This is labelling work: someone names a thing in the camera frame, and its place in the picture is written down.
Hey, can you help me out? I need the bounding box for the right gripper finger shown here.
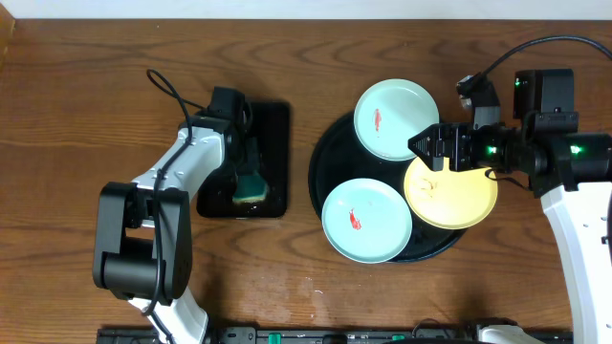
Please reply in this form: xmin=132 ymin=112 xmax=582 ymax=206
xmin=408 ymin=123 xmax=444 ymax=145
xmin=408 ymin=142 xmax=444 ymax=171

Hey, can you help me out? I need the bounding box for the green yellow sponge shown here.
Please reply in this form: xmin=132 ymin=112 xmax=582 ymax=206
xmin=232 ymin=173 xmax=269 ymax=204

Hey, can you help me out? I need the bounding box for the yellow plate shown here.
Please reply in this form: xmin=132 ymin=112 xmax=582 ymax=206
xmin=404 ymin=158 xmax=498 ymax=230

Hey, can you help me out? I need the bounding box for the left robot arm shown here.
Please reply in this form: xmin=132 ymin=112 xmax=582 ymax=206
xmin=92 ymin=102 xmax=253 ymax=343

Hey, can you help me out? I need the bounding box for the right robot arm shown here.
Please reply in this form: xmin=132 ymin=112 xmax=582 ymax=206
xmin=407 ymin=69 xmax=611 ymax=343

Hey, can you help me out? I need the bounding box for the black rectangular tray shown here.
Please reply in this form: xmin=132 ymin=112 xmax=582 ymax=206
xmin=196 ymin=101 xmax=291 ymax=218

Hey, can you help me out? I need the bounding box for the round black tray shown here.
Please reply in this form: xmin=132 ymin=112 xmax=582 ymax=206
xmin=308 ymin=112 xmax=467 ymax=263

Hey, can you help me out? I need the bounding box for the green plate with red stain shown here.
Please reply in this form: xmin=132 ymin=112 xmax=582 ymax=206
xmin=353 ymin=78 xmax=440 ymax=161

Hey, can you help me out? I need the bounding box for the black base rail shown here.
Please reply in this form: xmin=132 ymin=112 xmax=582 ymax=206
xmin=96 ymin=320 xmax=574 ymax=344

